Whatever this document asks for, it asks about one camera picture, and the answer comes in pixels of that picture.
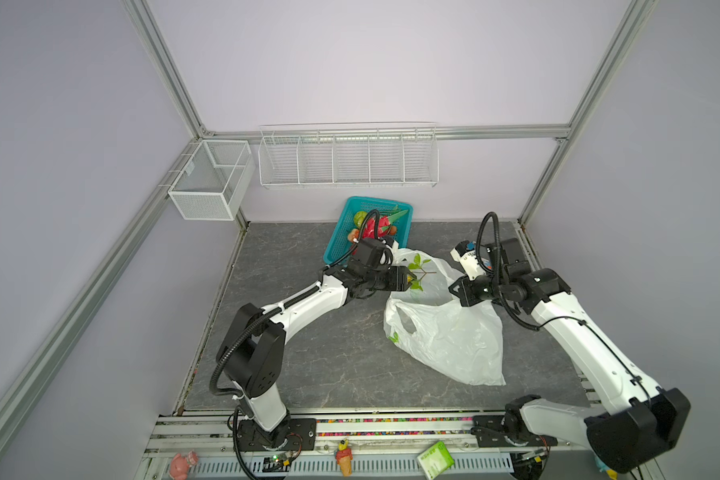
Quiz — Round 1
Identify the white plastic bag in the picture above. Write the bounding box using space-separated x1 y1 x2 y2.
384 248 505 386

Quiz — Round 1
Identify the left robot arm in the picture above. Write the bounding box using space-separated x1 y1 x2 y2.
208 209 417 438

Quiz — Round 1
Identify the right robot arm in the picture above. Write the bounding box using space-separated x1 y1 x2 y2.
449 212 691 479

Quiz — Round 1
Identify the fake red dragon fruit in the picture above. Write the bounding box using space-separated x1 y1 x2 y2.
359 209 410 238

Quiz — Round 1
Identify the fake red peach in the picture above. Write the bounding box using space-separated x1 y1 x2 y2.
347 229 361 243

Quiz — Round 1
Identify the fake green fruit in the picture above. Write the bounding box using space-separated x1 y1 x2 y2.
353 211 368 229

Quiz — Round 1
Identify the teal plastic basket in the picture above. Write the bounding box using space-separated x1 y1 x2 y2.
323 196 414 265

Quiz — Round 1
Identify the green white box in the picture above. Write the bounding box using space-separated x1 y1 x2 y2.
416 441 455 480

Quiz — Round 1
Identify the toy ice cream cone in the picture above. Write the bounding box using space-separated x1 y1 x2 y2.
335 439 353 477

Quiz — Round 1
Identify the blue toy ice cream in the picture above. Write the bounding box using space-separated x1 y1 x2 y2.
595 457 619 480

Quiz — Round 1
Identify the pink toy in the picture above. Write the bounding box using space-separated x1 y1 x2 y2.
168 451 198 480

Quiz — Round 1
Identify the white wire shelf rack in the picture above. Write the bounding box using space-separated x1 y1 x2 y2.
258 122 440 188

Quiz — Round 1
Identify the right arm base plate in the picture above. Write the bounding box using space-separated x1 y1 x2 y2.
470 413 558 448

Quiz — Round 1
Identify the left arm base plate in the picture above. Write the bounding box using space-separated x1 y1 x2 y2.
233 417 317 452

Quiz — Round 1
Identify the white mesh wall basket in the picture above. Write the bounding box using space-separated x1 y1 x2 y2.
168 140 255 221

